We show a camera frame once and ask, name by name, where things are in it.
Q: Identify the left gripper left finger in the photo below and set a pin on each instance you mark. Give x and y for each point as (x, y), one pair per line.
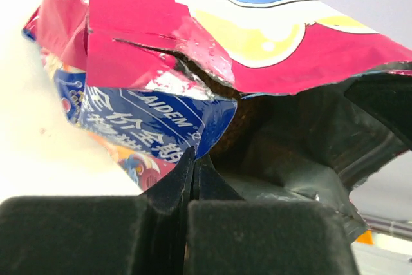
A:
(142, 234)

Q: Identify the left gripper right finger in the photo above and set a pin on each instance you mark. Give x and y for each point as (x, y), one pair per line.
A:
(229, 235)

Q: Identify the pink pet food bag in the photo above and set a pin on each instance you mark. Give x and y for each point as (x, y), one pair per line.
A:
(289, 99)

